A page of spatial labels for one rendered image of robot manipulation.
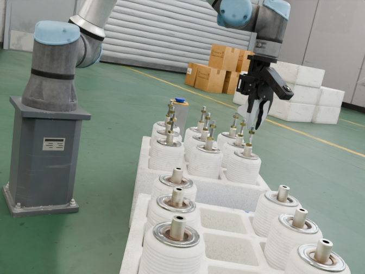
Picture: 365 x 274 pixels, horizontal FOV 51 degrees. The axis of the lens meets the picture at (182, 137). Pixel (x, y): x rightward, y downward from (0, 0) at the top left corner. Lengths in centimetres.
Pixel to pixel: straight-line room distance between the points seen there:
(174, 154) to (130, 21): 547
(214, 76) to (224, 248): 422
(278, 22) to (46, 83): 64
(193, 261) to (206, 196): 53
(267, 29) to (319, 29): 648
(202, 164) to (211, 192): 8
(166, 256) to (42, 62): 68
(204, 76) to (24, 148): 406
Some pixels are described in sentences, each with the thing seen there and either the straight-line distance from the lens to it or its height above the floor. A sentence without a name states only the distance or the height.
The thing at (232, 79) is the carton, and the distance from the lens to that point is 515.
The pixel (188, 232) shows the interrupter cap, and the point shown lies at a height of 25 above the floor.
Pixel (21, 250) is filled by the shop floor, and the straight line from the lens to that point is 102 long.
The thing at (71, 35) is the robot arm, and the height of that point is 51.
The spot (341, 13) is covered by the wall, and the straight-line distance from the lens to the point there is 737.
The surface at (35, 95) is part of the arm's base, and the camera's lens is 111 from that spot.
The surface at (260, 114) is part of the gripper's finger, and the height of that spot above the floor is 38.
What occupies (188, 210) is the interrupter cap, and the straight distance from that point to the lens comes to 70.
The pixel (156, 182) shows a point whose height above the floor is 25.
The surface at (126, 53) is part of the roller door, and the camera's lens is 650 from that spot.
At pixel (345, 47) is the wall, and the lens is 717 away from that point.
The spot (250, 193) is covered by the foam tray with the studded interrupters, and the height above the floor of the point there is 16.
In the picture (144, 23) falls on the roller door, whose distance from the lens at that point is 658.
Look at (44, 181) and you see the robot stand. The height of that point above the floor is 10.
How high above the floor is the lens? 54
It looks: 14 degrees down
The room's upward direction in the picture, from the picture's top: 11 degrees clockwise
